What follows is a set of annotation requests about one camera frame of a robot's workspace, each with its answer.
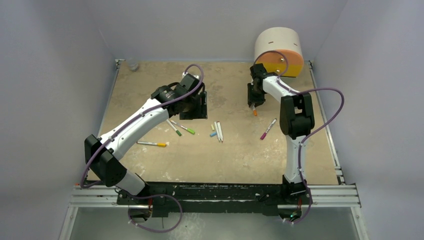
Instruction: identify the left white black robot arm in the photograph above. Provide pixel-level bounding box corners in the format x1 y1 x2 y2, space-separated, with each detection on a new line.
84 73 207 205

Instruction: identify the round three-drawer cabinet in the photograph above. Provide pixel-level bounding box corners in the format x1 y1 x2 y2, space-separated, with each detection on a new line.
254 27 304 78

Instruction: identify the light green cap marker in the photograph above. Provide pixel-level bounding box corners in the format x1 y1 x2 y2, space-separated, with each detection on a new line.
171 120 196 135

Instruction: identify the pale yellow cap marker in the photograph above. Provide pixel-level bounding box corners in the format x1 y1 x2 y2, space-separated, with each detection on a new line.
213 121 221 143

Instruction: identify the clear plastic cup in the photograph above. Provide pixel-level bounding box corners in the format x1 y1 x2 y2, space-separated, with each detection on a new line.
126 58 139 72

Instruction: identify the orange cap marker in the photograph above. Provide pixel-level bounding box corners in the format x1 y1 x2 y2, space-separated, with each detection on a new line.
251 104 258 117

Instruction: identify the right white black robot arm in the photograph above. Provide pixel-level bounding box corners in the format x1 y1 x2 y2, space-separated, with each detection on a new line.
247 63 315 204

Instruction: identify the magenta cap marker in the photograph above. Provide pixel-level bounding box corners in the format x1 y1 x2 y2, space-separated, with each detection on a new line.
259 118 277 140

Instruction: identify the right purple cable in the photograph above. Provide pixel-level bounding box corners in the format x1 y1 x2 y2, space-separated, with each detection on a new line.
253 50 345 226

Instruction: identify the blue cap marker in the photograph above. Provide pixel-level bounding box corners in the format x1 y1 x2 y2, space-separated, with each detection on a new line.
217 121 224 143

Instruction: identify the dark green cap marker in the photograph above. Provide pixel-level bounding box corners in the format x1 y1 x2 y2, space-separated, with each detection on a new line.
166 119 182 137

